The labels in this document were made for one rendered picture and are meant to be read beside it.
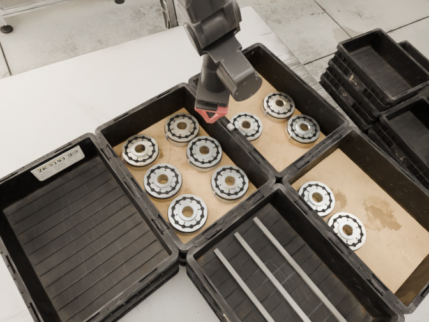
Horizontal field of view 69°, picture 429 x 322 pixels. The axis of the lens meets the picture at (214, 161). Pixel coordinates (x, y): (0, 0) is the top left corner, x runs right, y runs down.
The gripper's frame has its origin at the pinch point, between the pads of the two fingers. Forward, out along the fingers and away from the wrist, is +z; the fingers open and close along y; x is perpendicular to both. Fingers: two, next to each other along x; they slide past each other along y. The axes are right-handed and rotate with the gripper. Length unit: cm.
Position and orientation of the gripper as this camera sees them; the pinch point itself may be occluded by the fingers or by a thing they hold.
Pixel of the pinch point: (211, 108)
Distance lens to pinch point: 71.9
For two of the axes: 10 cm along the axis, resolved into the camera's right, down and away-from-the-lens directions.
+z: -0.9, 4.6, 8.8
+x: -9.9, -1.5, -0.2
